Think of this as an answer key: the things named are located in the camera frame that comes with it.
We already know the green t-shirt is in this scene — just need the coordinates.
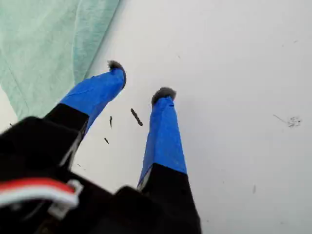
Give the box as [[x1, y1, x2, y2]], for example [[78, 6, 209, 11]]
[[0, 0, 121, 121]]

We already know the long black debris splinter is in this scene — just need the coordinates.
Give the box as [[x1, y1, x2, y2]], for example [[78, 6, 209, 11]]
[[130, 108, 144, 127]]

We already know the arm red white wire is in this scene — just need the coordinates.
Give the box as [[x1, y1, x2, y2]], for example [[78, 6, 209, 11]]
[[0, 177, 84, 220]]

